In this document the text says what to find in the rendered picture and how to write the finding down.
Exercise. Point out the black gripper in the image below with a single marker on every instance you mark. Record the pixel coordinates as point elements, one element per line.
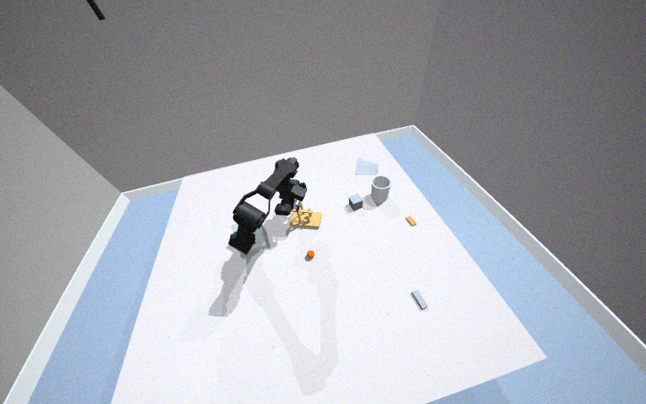
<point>286,205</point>

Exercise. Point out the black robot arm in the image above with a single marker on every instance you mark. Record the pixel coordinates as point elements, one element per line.
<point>249,218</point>

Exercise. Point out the white cylindrical cup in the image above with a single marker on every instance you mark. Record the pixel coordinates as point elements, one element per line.
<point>380,188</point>

